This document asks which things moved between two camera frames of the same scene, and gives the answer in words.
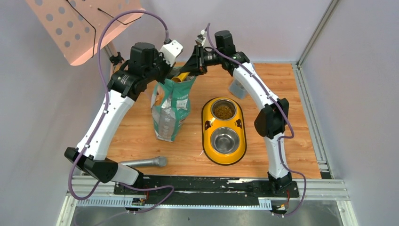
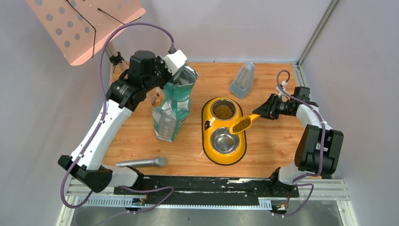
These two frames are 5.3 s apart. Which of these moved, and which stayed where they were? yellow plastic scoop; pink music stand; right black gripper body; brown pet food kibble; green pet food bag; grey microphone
Moved: right black gripper body; yellow plastic scoop
Stayed: brown pet food kibble; grey microphone; pink music stand; green pet food bag
